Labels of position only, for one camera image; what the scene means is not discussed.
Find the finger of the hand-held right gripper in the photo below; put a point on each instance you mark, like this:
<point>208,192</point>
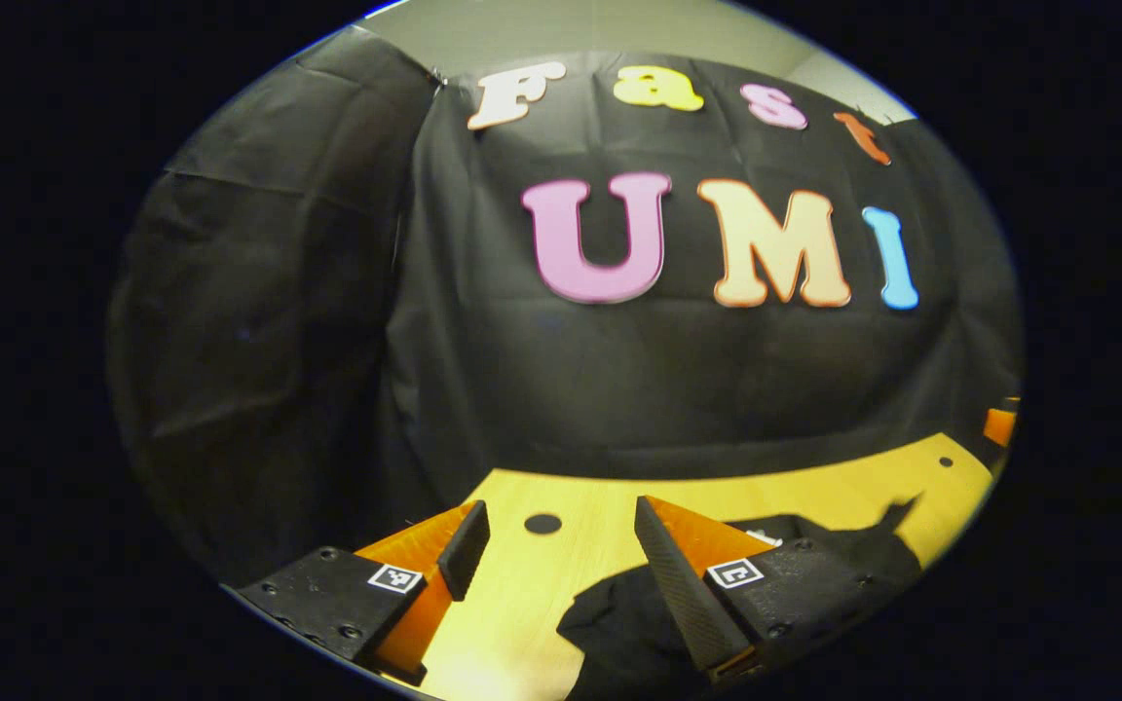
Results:
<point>999,426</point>

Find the black shirt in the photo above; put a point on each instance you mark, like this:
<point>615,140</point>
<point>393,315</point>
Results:
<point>619,633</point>

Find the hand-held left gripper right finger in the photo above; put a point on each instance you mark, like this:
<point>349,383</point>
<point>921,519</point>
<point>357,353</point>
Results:
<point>676,584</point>

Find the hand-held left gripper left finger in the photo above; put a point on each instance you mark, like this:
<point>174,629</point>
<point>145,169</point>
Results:
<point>468,555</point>

